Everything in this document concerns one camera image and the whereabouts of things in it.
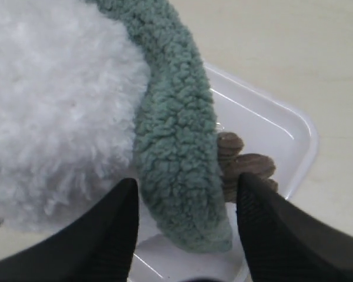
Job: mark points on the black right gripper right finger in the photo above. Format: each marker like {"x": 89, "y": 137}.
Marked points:
{"x": 283, "y": 243}

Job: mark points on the white plush snowman toy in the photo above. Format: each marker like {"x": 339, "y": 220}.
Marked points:
{"x": 70, "y": 83}

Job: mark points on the white rectangular plastic tray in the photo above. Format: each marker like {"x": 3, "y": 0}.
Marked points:
{"x": 268, "y": 127}

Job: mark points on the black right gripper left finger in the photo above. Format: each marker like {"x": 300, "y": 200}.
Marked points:
{"x": 99, "y": 246}

